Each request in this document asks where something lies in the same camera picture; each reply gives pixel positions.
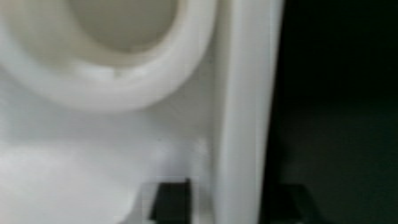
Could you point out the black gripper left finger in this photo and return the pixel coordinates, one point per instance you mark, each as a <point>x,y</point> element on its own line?
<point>172,210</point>

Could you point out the white square tabletop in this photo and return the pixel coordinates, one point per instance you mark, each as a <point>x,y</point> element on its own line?
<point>136,98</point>

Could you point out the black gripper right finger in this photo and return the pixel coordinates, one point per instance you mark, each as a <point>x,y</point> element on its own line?
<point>296,212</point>

